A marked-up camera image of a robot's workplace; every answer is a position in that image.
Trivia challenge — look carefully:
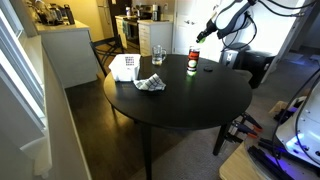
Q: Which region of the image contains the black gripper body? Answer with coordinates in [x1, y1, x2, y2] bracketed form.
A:
[204, 20, 217, 36]

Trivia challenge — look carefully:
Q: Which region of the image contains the green tennis ball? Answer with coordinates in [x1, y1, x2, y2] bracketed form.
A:
[197, 37, 206, 44]

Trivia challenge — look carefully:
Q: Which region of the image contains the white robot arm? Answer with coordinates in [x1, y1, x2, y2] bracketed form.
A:
[196, 0, 320, 167]

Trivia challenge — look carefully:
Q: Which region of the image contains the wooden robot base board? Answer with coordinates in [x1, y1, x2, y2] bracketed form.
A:
[219, 143, 266, 180]

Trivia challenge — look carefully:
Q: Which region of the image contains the clear tennis ball canister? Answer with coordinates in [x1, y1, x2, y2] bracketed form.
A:
[187, 46, 200, 76]

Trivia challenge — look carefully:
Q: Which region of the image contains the white door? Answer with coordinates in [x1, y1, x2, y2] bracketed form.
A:
[172, 0, 222, 61]

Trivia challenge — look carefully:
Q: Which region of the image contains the black round lid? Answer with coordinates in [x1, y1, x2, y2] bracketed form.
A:
[203, 66, 213, 72]

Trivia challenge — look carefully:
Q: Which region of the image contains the black trash bin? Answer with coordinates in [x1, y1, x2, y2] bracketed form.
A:
[219, 42, 275, 89]

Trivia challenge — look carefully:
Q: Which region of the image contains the clear glass mug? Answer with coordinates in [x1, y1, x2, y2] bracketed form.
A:
[152, 45, 167, 66]

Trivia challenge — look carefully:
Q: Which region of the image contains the white drawer cabinet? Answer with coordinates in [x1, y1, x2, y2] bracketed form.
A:
[138, 20, 173, 56]

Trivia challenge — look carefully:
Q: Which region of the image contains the checkered dish cloth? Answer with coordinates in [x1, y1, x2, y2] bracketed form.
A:
[133, 74, 166, 91]

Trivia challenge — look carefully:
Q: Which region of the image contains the round black table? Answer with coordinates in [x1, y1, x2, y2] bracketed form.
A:
[104, 54, 252, 180]

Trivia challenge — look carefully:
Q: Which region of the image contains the black stove with oven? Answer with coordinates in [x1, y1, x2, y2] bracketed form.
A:
[123, 18, 140, 50]

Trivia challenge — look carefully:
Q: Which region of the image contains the white plastic bin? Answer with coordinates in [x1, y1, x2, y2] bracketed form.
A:
[109, 54, 141, 82]

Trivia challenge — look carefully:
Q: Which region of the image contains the black orange clamp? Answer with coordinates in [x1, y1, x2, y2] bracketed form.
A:
[241, 112, 263, 130]
[232, 121, 257, 138]

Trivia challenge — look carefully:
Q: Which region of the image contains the black wooden chair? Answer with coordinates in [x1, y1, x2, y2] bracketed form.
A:
[90, 35, 124, 76]

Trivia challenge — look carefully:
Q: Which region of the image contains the white kitchen counter cabinet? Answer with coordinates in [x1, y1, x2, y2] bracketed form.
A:
[36, 21, 98, 88]

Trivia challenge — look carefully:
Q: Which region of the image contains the black coffee maker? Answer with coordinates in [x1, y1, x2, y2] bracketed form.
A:
[64, 4, 75, 25]

